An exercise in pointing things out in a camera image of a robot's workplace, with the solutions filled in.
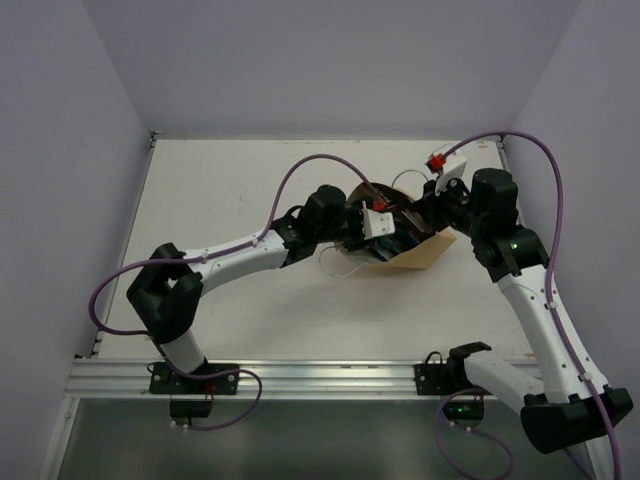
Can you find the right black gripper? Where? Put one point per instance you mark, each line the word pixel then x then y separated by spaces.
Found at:
pixel 430 203

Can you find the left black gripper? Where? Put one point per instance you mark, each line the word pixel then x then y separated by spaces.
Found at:
pixel 357 228

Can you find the brown paper bag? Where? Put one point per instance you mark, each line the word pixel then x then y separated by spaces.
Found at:
pixel 338 263

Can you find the blue snack packet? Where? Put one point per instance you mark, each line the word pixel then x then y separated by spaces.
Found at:
pixel 385 248

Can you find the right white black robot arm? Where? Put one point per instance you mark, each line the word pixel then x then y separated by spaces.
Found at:
pixel 571 401

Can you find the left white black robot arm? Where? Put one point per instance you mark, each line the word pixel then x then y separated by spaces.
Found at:
pixel 167 291

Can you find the black snack bag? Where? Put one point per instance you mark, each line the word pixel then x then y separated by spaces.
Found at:
pixel 411 228

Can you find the right black controller box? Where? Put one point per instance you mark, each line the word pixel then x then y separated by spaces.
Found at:
pixel 464 410

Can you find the black controller box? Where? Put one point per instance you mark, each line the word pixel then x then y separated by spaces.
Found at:
pixel 186 411
pixel 464 410

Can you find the left black controller box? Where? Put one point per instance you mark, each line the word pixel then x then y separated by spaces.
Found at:
pixel 186 411

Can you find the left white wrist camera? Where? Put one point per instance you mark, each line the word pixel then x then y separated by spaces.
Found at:
pixel 377 224

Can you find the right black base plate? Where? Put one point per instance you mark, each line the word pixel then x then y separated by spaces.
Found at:
pixel 441 376

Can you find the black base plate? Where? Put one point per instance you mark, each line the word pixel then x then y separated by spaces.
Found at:
pixel 209 379
pixel 441 376

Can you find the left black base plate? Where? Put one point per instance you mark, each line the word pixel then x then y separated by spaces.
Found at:
pixel 209 379

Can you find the aluminium mounting rail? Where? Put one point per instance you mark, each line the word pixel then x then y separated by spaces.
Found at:
pixel 282 380

